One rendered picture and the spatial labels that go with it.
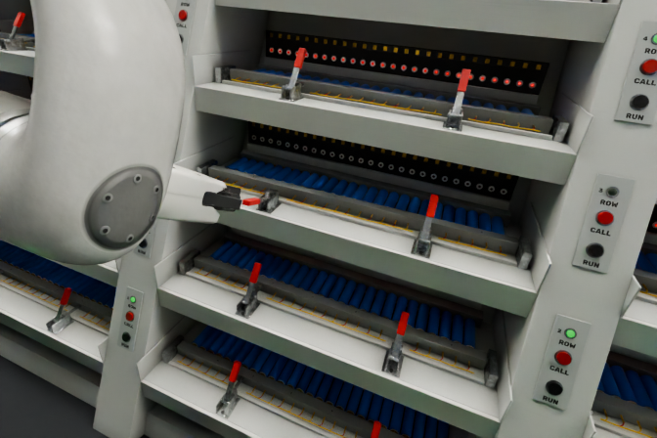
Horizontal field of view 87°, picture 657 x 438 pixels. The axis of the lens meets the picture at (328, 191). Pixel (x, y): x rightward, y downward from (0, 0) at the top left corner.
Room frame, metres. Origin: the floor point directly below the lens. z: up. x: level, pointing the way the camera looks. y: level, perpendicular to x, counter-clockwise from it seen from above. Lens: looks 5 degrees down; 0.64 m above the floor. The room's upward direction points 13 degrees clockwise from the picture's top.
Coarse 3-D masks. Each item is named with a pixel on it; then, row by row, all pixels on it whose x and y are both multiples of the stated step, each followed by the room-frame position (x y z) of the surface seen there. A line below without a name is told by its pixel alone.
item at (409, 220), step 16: (224, 176) 0.67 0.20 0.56; (240, 176) 0.66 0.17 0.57; (256, 176) 0.66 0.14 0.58; (256, 192) 0.63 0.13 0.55; (288, 192) 0.63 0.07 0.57; (304, 192) 0.62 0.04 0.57; (320, 192) 0.62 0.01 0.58; (320, 208) 0.60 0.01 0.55; (336, 208) 0.60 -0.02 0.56; (352, 208) 0.60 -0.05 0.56; (368, 208) 0.59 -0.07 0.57; (384, 208) 0.59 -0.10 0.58; (384, 224) 0.57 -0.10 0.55; (400, 224) 0.58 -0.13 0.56; (416, 224) 0.57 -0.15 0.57; (432, 224) 0.56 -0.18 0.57; (448, 224) 0.56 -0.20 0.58; (464, 240) 0.55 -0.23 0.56; (480, 240) 0.55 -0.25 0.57; (496, 240) 0.54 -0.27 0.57; (512, 240) 0.54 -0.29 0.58
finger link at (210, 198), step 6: (204, 198) 0.35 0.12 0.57; (210, 198) 0.35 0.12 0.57; (216, 198) 0.36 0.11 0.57; (222, 198) 0.36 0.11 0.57; (228, 198) 0.37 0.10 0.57; (234, 198) 0.37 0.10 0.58; (210, 204) 0.35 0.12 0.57; (216, 204) 0.36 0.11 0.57; (222, 204) 0.36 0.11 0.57; (228, 204) 0.37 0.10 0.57; (234, 204) 0.37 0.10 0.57; (240, 204) 0.38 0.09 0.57
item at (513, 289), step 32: (192, 160) 0.66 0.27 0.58; (224, 160) 0.76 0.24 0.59; (320, 160) 0.73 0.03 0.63; (448, 192) 0.66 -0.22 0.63; (224, 224) 0.62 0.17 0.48; (256, 224) 0.59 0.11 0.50; (288, 224) 0.57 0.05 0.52; (320, 224) 0.57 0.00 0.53; (352, 224) 0.58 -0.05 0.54; (512, 224) 0.63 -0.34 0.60; (352, 256) 0.54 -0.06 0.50; (384, 256) 0.52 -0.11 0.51; (416, 256) 0.51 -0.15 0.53; (448, 256) 0.52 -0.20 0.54; (512, 256) 0.54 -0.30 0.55; (544, 256) 0.47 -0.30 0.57; (448, 288) 0.50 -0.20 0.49; (480, 288) 0.49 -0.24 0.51; (512, 288) 0.47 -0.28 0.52
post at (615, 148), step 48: (624, 0) 0.46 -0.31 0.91; (576, 48) 0.60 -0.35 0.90; (624, 48) 0.46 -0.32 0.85; (576, 96) 0.53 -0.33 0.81; (624, 144) 0.45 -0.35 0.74; (528, 192) 0.65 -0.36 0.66; (576, 192) 0.46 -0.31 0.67; (576, 240) 0.45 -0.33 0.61; (624, 240) 0.44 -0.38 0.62; (576, 288) 0.45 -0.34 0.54; (624, 288) 0.43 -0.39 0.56; (528, 336) 0.46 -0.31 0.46; (528, 384) 0.46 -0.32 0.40; (576, 384) 0.44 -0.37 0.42; (528, 432) 0.45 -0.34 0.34; (576, 432) 0.44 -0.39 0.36
